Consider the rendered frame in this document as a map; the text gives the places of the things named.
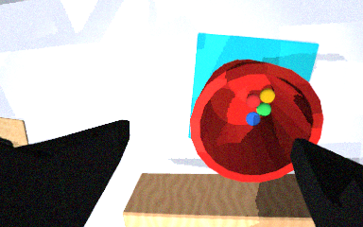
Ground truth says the red cup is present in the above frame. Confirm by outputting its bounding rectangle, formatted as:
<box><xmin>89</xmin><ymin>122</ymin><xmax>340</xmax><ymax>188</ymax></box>
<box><xmin>190</xmin><ymin>59</ymin><xmax>324</xmax><ymax>182</ymax></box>

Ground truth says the blue marble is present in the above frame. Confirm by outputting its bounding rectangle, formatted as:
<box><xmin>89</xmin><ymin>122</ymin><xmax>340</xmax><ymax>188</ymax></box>
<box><xmin>246</xmin><ymin>112</ymin><xmax>260</xmax><ymax>126</ymax></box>

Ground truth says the yellow marble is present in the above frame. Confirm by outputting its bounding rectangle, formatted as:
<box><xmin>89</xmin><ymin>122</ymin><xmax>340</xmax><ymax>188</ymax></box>
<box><xmin>259</xmin><ymin>88</ymin><xmax>275</xmax><ymax>103</ymax></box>

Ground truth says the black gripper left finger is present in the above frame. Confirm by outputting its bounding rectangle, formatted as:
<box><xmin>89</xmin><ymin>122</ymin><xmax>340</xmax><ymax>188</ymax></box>
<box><xmin>0</xmin><ymin>119</ymin><xmax>130</xmax><ymax>227</ymax></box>

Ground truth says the green marble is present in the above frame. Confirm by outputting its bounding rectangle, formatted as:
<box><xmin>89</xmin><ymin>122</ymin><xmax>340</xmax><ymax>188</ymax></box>
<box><xmin>257</xmin><ymin>102</ymin><xmax>271</xmax><ymax>116</ymax></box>

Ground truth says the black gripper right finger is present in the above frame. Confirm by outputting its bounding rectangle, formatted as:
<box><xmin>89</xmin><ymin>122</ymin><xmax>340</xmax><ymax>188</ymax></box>
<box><xmin>290</xmin><ymin>138</ymin><xmax>363</xmax><ymax>227</ymax></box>

